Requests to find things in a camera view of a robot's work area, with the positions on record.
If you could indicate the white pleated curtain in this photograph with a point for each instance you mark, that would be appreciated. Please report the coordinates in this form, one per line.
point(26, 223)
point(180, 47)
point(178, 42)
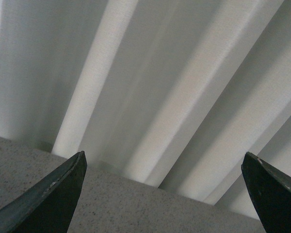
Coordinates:
point(170, 93)

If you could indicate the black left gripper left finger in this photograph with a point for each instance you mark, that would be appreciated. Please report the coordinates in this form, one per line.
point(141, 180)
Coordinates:
point(49, 205)

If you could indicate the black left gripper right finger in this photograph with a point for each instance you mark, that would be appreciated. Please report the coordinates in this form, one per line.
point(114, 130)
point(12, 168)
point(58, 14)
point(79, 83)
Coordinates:
point(270, 192)

